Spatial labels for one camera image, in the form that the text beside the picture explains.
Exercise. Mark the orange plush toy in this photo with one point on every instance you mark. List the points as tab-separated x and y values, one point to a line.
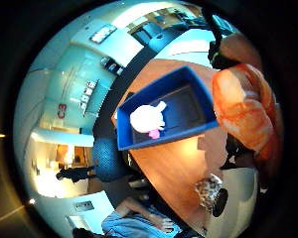
243	105

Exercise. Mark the blue plastic bin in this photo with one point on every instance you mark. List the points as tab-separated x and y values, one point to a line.
185	109

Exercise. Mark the dark blue sofa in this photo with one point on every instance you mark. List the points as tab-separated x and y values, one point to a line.
155	34

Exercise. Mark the white plush toy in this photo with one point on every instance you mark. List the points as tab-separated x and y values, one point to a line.
147	118

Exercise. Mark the leopard print plush toy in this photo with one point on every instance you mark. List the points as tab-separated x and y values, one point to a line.
207	191

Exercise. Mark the blue mesh office chair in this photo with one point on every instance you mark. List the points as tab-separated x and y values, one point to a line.
106	158

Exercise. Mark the the person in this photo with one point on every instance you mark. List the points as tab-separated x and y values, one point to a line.
135	226

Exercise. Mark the grey door plate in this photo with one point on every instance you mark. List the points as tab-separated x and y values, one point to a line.
84	206

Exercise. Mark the dark wall device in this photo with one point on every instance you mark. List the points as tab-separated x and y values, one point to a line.
112	66

